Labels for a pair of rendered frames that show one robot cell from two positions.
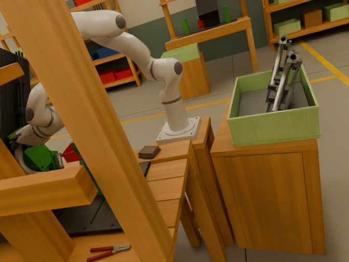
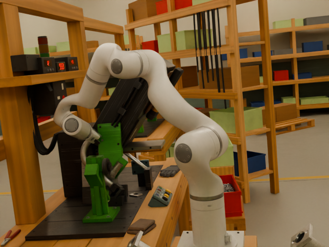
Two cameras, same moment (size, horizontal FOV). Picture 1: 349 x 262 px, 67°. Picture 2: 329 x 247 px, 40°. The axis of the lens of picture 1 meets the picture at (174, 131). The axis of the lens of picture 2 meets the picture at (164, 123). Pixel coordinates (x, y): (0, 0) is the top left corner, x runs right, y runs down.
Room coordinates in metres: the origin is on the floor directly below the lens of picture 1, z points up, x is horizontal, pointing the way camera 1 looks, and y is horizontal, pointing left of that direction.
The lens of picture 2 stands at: (1.07, -1.51, 1.54)
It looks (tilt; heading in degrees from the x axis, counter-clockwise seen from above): 8 degrees down; 80
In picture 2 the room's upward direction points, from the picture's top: 6 degrees counter-clockwise
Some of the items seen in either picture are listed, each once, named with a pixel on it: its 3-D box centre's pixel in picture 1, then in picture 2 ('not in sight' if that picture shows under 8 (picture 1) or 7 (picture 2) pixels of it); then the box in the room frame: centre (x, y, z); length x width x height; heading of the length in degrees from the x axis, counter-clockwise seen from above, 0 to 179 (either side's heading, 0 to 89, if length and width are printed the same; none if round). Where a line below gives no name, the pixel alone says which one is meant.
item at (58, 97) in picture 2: not in sight; (49, 97); (0.89, 0.71, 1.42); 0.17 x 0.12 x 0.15; 72
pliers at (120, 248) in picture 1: (109, 251); (9, 237); (0.68, 0.35, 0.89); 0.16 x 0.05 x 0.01; 80
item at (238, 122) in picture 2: not in sight; (189, 86); (2.34, 3.92, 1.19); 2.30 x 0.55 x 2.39; 112
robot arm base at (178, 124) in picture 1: (175, 114); (208, 220); (1.44, -0.04, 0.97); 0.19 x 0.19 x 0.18
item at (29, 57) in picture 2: not in sight; (26, 62); (0.82, 0.55, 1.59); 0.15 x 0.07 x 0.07; 72
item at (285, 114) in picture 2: not in sight; (277, 118); (4.68, 6.65, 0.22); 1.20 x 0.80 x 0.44; 21
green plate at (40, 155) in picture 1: (27, 148); (111, 143); (1.16, 0.67, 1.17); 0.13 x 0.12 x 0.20; 72
